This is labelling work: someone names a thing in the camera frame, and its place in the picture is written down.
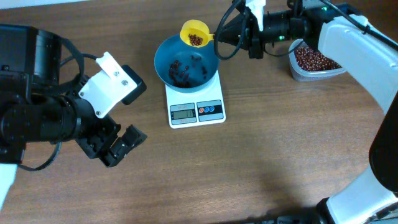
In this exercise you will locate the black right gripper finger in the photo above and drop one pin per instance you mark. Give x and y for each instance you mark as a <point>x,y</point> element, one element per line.
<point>237,23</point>
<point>233,38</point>

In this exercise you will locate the clear plastic container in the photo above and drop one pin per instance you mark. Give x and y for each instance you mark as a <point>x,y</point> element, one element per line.
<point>301,75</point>

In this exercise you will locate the red adzuki beans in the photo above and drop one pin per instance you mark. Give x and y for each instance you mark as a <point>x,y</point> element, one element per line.
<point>312,61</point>

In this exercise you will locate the blue plastic bowl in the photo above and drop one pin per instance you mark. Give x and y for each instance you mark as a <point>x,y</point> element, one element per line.
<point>175,49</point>

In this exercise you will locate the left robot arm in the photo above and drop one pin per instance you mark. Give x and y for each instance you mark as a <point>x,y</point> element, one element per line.
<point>47,97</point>

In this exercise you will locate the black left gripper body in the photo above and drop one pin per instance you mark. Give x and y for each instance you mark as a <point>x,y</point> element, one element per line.
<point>97,137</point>

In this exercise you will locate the yellow measuring scoop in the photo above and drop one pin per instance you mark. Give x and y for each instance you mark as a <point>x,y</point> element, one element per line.
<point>196,27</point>

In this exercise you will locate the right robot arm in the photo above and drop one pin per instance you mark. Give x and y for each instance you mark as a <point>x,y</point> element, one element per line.
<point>341,33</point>

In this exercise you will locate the red beans in scoop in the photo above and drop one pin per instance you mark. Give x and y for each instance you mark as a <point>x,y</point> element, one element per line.
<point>195,40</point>

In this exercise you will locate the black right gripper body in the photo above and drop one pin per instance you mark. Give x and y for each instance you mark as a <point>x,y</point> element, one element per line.
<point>255,38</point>

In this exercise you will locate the red beans in bowl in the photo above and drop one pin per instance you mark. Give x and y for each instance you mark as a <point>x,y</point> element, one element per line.
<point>188,75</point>

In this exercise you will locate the white digital kitchen scale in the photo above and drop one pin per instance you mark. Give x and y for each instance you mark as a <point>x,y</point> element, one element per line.
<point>203,107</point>

